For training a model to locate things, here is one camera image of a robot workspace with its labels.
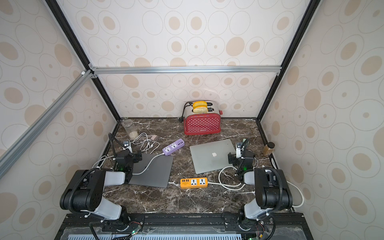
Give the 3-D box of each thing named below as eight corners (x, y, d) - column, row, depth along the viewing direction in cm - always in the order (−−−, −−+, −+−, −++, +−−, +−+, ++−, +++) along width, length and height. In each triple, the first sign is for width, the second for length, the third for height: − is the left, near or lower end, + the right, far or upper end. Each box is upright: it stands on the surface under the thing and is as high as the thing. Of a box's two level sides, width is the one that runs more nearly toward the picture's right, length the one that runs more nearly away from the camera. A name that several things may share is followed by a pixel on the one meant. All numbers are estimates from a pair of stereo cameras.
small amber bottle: (262, 155, 101) (268, 147, 93) (260, 150, 103) (266, 141, 95) (269, 155, 101) (275, 147, 93) (267, 150, 103) (273, 141, 95)
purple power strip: (165, 156, 100) (164, 154, 98) (162, 151, 103) (161, 148, 100) (185, 144, 106) (185, 142, 104) (181, 140, 109) (181, 137, 106)
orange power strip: (180, 189, 86) (180, 187, 84) (180, 180, 90) (180, 178, 87) (208, 187, 87) (208, 185, 84) (207, 179, 90) (207, 177, 88)
